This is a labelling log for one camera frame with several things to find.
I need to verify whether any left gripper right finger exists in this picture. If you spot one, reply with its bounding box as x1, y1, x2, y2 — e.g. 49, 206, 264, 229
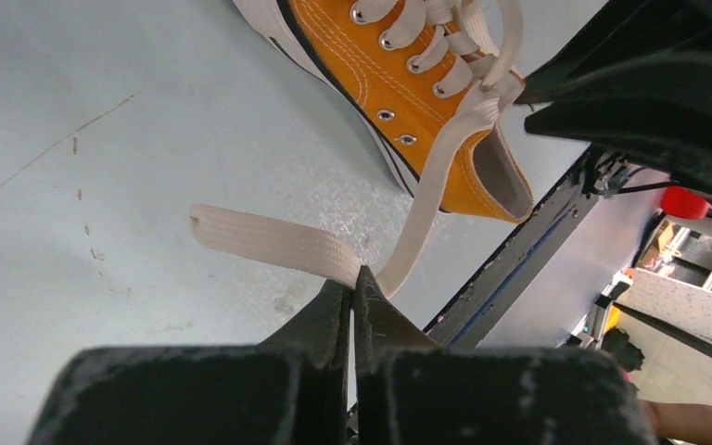
353, 267, 657, 444

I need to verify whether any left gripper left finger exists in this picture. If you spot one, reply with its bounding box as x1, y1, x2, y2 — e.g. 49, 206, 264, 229
28, 281, 351, 444

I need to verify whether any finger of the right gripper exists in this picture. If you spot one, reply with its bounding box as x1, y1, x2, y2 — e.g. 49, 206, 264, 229
517, 1, 712, 104
524, 67, 712, 192

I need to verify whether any white shoelace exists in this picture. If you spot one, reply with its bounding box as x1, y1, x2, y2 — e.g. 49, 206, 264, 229
188, 0, 526, 301

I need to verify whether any orange canvas sneaker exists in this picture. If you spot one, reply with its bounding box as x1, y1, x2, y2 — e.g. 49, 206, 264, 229
236, 1, 534, 223

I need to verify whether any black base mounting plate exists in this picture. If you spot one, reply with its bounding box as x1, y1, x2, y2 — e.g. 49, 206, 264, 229
423, 147, 613, 348

